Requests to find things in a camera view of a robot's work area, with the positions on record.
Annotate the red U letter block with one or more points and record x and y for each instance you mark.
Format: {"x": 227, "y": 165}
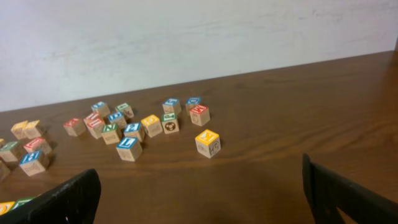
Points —
{"x": 36, "y": 144}

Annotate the green 4 number block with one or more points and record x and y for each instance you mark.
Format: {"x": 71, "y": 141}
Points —
{"x": 125, "y": 109}

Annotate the blue 2 number block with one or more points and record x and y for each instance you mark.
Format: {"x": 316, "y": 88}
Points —
{"x": 135, "y": 130}

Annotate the yellow block far right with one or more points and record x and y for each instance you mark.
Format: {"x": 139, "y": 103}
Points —
{"x": 208, "y": 143}

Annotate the blue D block centre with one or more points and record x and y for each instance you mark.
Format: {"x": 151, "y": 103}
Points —
{"x": 118, "y": 117}

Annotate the red i block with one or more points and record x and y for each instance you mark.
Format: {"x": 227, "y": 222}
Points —
{"x": 95, "y": 127}
{"x": 91, "y": 117}

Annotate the yellow block top left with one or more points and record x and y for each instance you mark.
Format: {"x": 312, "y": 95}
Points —
{"x": 17, "y": 129}

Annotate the green N letter block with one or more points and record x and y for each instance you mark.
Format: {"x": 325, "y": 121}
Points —
{"x": 111, "y": 133}

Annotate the green Z letter block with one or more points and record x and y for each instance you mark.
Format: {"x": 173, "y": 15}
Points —
{"x": 13, "y": 152}

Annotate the blue D block right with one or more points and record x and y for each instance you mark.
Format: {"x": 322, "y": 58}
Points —
{"x": 191, "y": 102}

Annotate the blue l block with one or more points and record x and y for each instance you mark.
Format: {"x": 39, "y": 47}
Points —
{"x": 101, "y": 108}
{"x": 129, "y": 149}

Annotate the red I block lower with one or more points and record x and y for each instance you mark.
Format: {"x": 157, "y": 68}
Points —
{"x": 95, "y": 127}

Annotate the red M letter block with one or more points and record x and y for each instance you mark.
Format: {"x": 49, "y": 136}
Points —
{"x": 200, "y": 115}

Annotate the blue L block top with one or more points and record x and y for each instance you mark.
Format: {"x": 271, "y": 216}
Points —
{"x": 101, "y": 108}

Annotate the blue S letter block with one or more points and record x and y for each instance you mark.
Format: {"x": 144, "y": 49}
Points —
{"x": 172, "y": 105}

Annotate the blue L block lower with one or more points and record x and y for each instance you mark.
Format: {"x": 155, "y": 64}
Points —
{"x": 129, "y": 149}

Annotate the yellow block beside gripper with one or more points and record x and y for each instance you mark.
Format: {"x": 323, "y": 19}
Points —
{"x": 2, "y": 142}

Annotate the green J letter block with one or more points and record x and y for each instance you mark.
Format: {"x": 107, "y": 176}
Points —
{"x": 170, "y": 123}

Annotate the green B letter block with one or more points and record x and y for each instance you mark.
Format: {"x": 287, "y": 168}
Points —
{"x": 21, "y": 202}

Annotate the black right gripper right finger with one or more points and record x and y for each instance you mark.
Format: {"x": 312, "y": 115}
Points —
{"x": 328, "y": 192}

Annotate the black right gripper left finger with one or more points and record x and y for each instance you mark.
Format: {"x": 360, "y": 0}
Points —
{"x": 74, "y": 201}

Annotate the red I block upper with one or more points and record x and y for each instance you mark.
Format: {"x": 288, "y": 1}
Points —
{"x": 91, "y": 117}

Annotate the blue d block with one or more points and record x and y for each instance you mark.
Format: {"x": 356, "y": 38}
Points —
{"x": 118, "y": 117}
{"x": 191, "y": 102}

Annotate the red E letter block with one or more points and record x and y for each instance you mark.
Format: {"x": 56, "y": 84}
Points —
{"x": 75, "y": 127}

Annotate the yellow S letter block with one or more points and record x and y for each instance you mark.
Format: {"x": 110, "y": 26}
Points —
{"x": 33, "y": 129}

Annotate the blue H letter block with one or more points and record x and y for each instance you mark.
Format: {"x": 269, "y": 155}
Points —
{"x": 34, "y": 163}

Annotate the yellow block near B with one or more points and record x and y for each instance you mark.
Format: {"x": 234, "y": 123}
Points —
{"x": 152, "y": 125}

